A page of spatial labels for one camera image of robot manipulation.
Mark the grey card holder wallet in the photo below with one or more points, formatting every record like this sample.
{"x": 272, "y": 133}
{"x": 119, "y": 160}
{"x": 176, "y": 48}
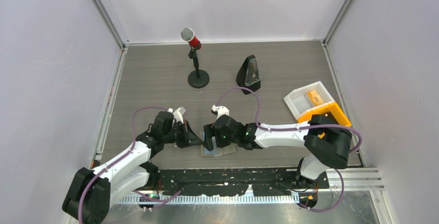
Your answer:
{"x": 217, "y": 151}

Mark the white plastic bin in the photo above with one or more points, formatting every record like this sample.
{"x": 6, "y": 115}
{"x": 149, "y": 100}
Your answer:
{"x": 299, "y": 103}

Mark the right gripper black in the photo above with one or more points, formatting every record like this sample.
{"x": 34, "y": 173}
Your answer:
{"x": 210, "y": 131}

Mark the orange card in white bin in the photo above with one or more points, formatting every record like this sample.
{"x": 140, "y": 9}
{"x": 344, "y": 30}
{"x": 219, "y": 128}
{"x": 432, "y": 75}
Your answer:
{"x": 314, "y": 98}

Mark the red microphone on stand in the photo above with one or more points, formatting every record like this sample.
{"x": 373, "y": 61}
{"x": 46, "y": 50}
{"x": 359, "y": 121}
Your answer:
{"x": 197, "y": 78}

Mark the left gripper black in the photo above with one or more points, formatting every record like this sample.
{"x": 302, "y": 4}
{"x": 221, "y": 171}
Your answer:
{"x": 189, "y": 137}

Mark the black metronome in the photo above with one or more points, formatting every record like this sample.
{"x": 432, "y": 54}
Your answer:
{"x": 248, "y": 74}

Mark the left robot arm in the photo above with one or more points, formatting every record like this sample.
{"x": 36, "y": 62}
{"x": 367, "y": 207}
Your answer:
{"x": 94, "y": 191}

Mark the aluminium rail frame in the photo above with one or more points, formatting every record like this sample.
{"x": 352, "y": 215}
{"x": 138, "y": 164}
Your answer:
{"x": 352, "y": 179}

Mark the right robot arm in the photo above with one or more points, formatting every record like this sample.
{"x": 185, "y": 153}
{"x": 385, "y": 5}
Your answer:
{"x": 326, "y": 140}

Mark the yellow plastic bin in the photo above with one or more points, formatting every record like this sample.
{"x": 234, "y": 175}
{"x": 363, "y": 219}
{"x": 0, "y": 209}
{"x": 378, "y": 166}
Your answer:
{"x": 331, "y": 110}

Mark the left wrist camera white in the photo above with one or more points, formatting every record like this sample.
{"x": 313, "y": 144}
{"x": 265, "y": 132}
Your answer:
{"x": 178, "y": 114}

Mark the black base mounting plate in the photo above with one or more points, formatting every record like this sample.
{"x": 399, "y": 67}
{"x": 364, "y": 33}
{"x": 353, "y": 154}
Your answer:
{"x": 233, "y": 186}

